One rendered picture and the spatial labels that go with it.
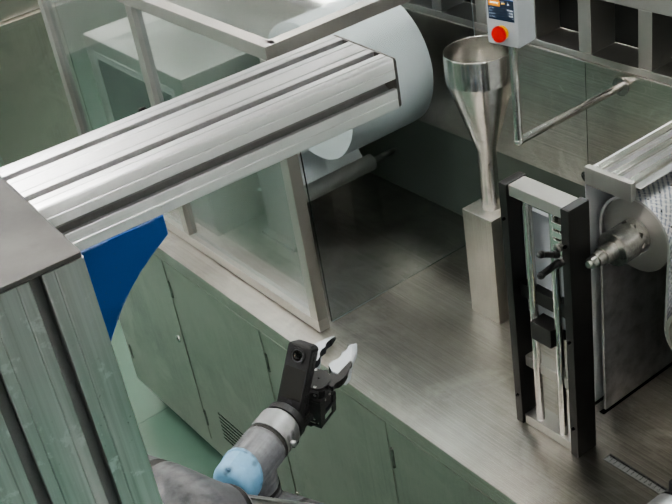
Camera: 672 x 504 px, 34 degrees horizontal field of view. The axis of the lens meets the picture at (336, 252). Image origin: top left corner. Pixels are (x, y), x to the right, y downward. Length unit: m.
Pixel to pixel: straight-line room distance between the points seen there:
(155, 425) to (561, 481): 2.01
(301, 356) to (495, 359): 0.70
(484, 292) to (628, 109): 0.51
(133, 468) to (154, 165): 0.22
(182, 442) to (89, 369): 2.97
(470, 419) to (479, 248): 0.39
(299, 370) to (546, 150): 0.97
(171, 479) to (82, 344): 0.66
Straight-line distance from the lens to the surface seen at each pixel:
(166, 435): 3.77
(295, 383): 1.78
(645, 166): 1.93
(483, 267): 2.40
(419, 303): 2.55
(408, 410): 2.26
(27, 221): 0.77
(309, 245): 2.39
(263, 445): 1.72
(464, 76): 2.15
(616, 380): 2.21
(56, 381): 0.75
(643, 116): 2.28
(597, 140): 2.39
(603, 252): 1.87
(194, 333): 3.13
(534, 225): 1.94
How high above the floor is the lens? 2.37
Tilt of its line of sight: 32 degrees down
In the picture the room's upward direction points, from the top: 10 degrees counter-clockwise
